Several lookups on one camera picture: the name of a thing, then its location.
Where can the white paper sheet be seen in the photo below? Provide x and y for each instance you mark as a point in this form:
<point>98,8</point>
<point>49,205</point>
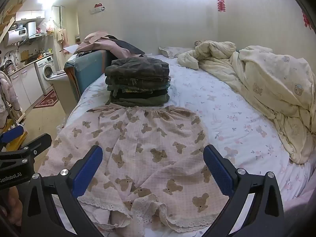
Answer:
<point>71,49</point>

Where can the dark garment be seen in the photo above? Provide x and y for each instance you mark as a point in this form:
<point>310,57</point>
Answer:
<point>126,45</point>

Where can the person's left hand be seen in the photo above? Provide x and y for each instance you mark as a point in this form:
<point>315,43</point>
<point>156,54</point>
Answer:
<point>13,205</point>

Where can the white floral bed sheet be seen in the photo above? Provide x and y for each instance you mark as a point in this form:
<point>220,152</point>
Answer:
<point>222,108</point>

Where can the rice cooker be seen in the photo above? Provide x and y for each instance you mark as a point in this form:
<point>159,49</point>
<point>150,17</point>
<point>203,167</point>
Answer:
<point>7,66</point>

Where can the red paper wall decoration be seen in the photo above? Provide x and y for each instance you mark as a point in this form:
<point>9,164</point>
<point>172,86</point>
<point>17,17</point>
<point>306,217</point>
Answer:
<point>307,19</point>

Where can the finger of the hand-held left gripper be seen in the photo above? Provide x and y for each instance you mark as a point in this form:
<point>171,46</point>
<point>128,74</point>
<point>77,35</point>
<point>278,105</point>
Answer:
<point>11,133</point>
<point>39,143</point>

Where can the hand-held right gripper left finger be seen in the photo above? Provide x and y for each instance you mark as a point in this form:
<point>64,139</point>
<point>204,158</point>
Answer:
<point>88,169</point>

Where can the white washing machine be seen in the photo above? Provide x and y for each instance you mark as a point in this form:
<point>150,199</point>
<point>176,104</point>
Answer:
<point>47,71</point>

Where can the cream bear-print quilt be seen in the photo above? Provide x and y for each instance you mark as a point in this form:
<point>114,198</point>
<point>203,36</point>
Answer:
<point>271,79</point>

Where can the white water heater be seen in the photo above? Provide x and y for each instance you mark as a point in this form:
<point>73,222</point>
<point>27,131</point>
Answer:
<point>16,37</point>

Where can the pink padded jacket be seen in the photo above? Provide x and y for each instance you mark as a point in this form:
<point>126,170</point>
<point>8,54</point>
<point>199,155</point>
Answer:
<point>8,96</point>

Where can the range hood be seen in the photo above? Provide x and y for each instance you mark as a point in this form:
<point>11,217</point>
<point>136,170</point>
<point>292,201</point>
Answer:
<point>34,30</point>

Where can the red patterned rug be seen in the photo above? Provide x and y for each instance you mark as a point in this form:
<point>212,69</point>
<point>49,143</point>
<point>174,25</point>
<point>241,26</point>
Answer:
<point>47,100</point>

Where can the white base cabinet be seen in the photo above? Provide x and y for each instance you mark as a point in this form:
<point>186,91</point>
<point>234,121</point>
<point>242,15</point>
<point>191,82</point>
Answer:
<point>24,86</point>

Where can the white wall cabinet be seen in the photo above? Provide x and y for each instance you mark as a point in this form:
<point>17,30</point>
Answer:
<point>30,15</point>

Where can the stack of folded dark clothes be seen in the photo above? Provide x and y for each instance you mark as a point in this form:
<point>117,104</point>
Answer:
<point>138,79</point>

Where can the pink bear-print pants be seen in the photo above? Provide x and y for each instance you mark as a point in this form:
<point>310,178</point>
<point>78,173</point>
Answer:
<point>153,158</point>

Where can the teal upholstered chair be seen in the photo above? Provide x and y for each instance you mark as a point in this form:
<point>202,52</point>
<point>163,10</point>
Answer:
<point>88,71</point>

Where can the floral pillow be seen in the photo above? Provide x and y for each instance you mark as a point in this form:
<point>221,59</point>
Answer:
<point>172,51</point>

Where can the yellow stool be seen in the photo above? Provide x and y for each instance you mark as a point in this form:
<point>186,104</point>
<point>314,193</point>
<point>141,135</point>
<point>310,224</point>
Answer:
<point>13,144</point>

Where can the pink clothing pile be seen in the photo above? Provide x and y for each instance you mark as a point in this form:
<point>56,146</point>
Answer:
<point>98,43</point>

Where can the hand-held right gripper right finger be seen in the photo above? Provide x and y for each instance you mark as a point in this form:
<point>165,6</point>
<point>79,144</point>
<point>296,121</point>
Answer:
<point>218,169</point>

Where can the white wall fixture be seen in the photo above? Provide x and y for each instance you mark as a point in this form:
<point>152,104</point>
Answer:
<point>97,8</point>

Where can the white side table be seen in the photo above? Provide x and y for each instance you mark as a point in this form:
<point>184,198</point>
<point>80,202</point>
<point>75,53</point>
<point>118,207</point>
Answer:
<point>61,88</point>

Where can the hanging towel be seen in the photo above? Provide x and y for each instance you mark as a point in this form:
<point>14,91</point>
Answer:
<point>61,37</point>

